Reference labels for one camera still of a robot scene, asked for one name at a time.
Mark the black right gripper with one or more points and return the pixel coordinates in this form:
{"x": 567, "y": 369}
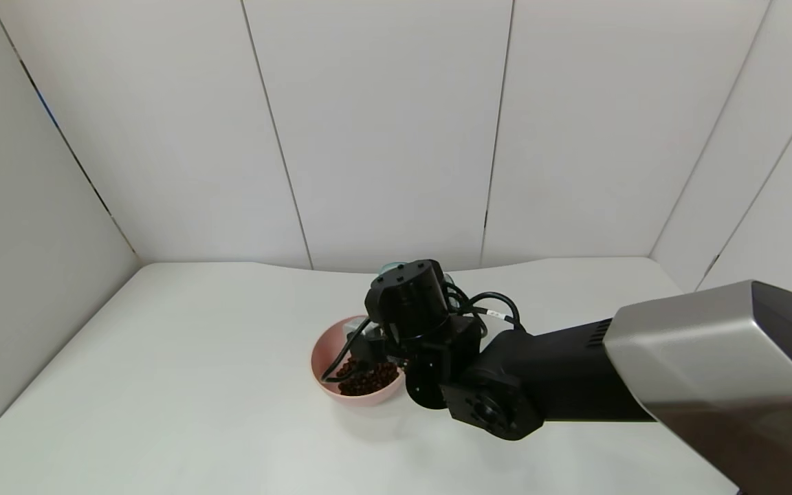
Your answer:
{"x": 367, "y": 348}

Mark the roasted coffee beans pile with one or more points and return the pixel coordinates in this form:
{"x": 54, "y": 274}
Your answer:
{"x": 368, "y": 381}

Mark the ribbed blue transparent cup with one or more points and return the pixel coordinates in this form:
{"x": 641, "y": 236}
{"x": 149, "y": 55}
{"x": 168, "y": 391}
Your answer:
{"x": 394, "y": 267}

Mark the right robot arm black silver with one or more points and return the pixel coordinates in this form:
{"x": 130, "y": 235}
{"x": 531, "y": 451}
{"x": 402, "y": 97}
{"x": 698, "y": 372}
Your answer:
{"x": 575, "y": 371}

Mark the pink bowl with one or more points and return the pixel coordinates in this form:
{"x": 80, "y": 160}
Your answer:
{"x": 327, "y": 350}

